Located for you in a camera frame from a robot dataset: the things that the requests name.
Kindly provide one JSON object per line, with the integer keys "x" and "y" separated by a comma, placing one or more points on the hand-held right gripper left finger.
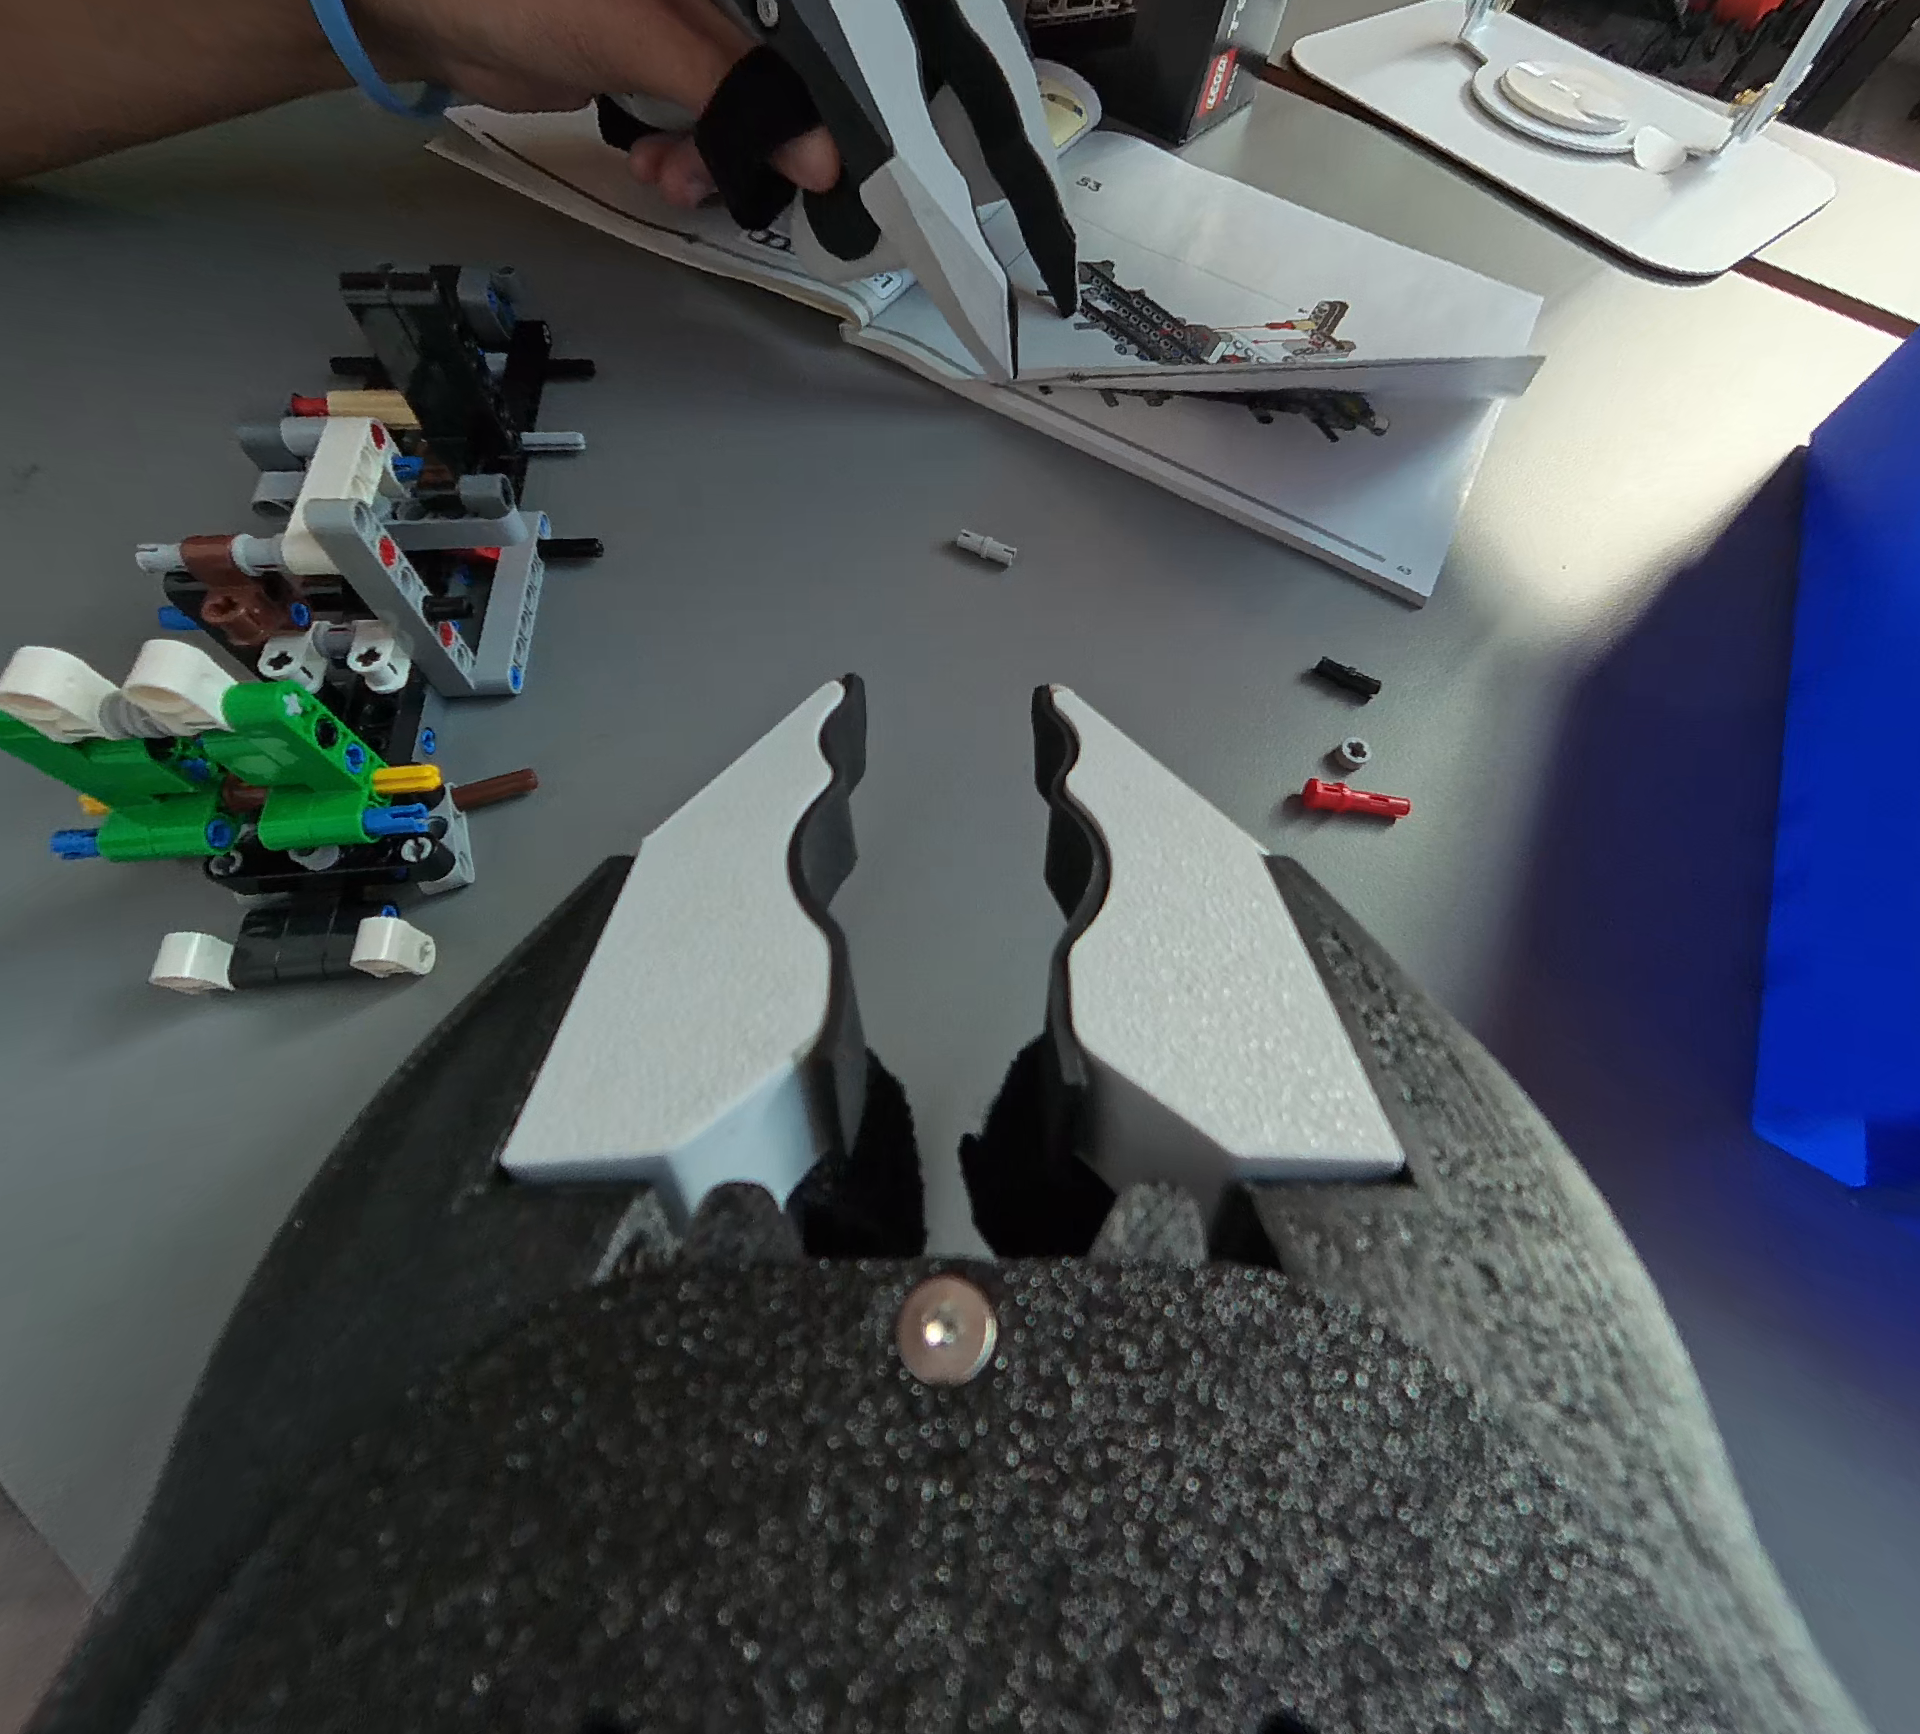
{"x": 675, "y": 984}

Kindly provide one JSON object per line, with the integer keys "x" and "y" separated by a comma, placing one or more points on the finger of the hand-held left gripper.
{"x": 999, "y": 115}
{"x": 901, "y": 98}

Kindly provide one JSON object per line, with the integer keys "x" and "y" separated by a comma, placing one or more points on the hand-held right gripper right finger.
{"x": 1230, "y": 999}

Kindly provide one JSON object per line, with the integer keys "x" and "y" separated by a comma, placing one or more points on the lego instruction booklet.
{"x": 1275, "y": 475}

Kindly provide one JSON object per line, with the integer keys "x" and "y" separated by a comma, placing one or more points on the multicoloured lego model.
{"x": 343, "y": 489}

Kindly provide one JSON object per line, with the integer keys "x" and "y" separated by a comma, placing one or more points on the red lego pin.
{"x": 1350, "y": 796}

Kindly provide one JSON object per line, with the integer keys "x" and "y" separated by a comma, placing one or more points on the grey lego bush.
{"x": 1355, "y": 754}

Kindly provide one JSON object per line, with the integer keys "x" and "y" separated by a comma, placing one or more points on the black lego pin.
{"x": 1346, "y": 674}

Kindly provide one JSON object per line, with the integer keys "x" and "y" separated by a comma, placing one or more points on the grey lego pin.
{"x": 987, "y": 545}

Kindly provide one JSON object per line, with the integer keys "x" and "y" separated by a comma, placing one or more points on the white stand with flat base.
{"x": 1424, "y": 115}

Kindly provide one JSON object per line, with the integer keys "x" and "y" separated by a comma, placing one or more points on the blue box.
{"x": 1845, "y": 714}

